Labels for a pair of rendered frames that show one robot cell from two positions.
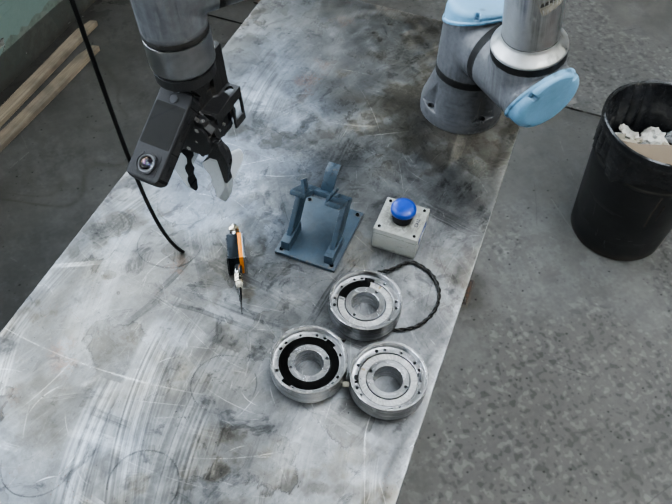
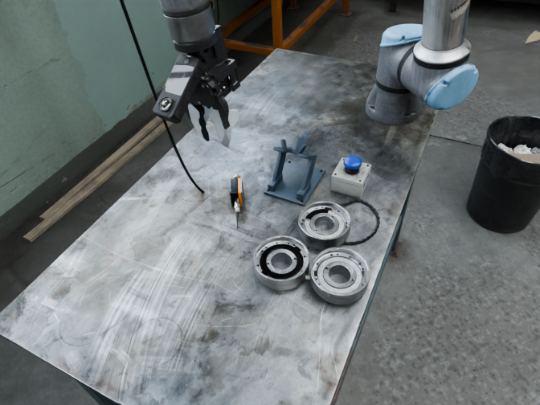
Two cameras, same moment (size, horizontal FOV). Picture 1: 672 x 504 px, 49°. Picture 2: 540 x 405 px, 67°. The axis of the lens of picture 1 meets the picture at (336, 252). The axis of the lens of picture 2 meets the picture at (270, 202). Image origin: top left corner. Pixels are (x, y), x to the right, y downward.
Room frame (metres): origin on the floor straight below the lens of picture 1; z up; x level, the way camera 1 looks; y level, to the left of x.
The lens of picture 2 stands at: (0.04, -0.04, 1.44)
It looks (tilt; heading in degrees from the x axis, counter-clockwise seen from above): 45 degrees down; 11
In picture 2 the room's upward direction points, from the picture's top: 4 degrees counter-clockwise
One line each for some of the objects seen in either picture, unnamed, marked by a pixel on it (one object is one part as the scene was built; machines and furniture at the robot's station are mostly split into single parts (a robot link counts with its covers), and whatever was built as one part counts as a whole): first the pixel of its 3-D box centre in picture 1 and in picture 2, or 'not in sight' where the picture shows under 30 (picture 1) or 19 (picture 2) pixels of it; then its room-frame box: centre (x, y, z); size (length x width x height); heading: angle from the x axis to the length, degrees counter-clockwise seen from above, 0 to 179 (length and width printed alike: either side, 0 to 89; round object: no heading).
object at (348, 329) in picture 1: (364, 306); (324, 226); (0.60, -0.05, 0.82); 0.10 x 0.10 x 0.04
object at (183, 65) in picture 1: (177, 47); (189, 22); (0.69, 0.19, 1.19); 0.08 x 0.08 x 0.05
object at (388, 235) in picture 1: (402, 224); (352, 175); (0.76, -0.10, 0.82); 0.08 x 0.07 x 0.05; 161
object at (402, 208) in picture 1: (402, 216); (352, 168); (0.75, -0.10, 0.85); 0.04 x 0.04 x 0.05
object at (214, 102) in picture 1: (197, 99); (205, 67); (0.69, 0.18, 1.11); 0.09 x 0.08 x 0.12; 156
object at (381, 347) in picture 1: (387, 381); (339, 276); (0.48, -0.08, 0.82); 0.10 x 0.10 x 0.04
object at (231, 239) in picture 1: (235, 267); (235, 200); (0.66, 0.15, 0.82); 0.17 x 0.02 x 0.04; 11
